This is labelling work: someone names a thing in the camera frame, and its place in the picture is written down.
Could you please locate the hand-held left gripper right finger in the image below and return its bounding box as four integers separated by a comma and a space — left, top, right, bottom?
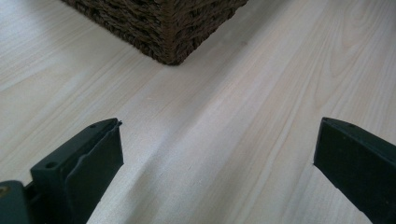
313, 117, 396, 224

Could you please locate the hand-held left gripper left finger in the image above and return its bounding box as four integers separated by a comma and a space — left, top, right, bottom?
30, 118, 124, 224

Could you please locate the dark brown woven basket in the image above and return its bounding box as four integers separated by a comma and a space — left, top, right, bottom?
60, 0, 249, 66

